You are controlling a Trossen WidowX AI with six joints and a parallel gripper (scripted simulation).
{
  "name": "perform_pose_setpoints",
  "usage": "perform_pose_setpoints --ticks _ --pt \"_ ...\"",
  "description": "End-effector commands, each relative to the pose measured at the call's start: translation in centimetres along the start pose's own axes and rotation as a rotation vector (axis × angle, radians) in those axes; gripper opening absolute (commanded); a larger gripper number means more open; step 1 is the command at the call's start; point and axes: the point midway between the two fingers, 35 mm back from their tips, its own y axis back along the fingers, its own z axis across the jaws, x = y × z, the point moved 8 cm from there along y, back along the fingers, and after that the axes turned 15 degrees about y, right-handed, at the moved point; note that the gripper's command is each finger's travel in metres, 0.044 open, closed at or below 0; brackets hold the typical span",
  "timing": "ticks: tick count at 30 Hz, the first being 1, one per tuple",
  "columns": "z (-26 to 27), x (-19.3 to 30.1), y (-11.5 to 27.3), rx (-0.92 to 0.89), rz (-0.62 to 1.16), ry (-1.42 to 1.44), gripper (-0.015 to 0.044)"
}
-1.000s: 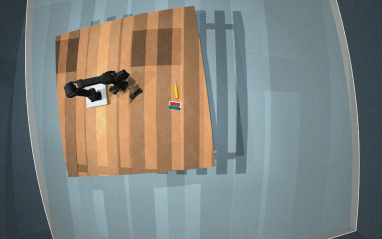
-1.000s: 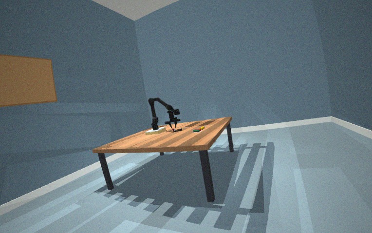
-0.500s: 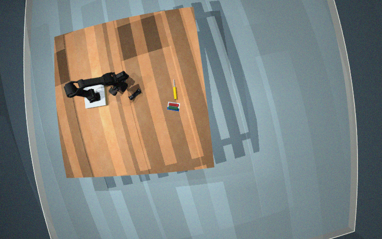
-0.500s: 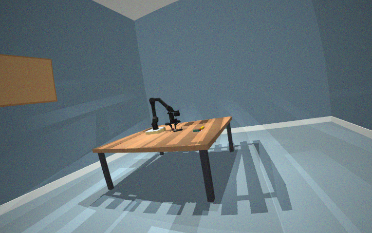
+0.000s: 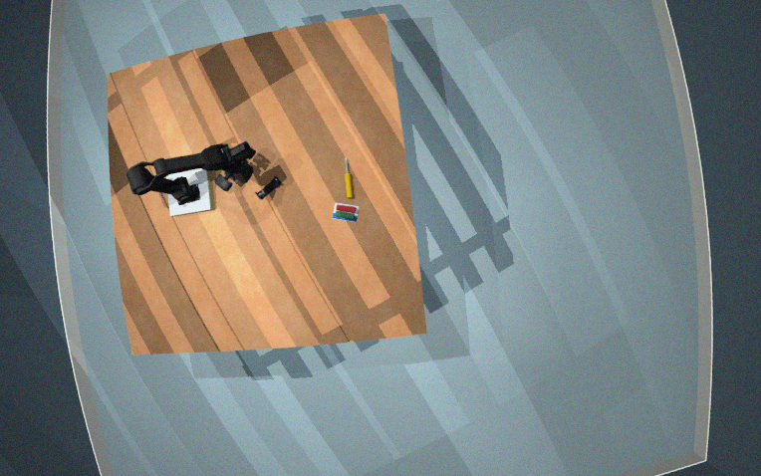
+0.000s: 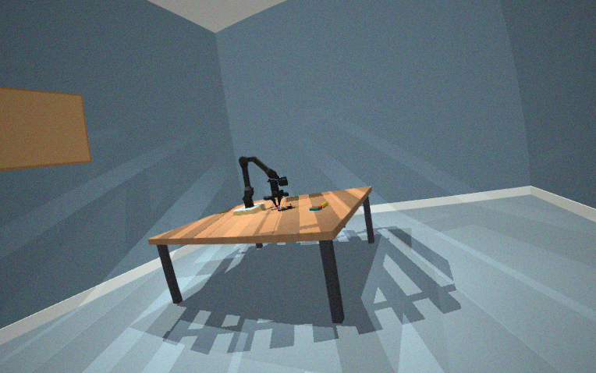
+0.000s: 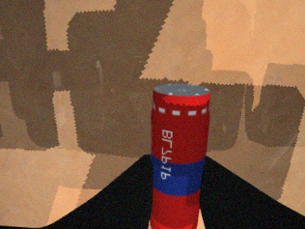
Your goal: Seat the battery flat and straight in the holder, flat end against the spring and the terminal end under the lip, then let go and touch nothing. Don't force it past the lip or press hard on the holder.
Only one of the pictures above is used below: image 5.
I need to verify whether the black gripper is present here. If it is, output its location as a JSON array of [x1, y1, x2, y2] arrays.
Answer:
[[214, 147, 256, 191]]

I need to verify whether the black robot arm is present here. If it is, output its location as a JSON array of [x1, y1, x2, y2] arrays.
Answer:
[[127, 141, 253, 205]]

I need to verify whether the yellow-handled screwdriver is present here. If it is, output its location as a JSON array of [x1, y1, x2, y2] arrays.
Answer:
[[345, 157, 353, 198]]

